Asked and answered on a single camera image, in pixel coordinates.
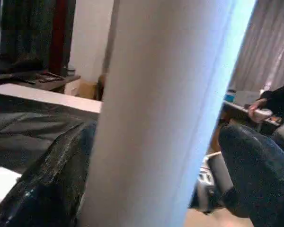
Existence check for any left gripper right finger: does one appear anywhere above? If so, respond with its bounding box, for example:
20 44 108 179
218 124 284 227

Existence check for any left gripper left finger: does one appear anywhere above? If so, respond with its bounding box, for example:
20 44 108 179
0 120 98 227

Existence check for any white plastic table leg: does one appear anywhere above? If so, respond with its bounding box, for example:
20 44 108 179
79 0 262 227

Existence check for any white handheld controller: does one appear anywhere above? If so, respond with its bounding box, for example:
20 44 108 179
250 108 273 122

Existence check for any grey desk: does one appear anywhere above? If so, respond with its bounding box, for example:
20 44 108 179
222 99 282 133

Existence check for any person in black clothes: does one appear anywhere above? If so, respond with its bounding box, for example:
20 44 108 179
248 63 284 125

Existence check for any blue cup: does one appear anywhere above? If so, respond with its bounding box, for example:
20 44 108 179
225 89 237 103

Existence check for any flat white board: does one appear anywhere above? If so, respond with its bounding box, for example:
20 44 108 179
0 84 102 114

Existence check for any brown cardboard box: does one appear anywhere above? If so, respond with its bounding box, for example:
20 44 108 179
78 79 104 102

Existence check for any dark low table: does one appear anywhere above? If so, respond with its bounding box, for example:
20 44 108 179
0 59 82 94

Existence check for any grey curtain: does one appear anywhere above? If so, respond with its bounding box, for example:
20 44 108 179
228 0 284 95

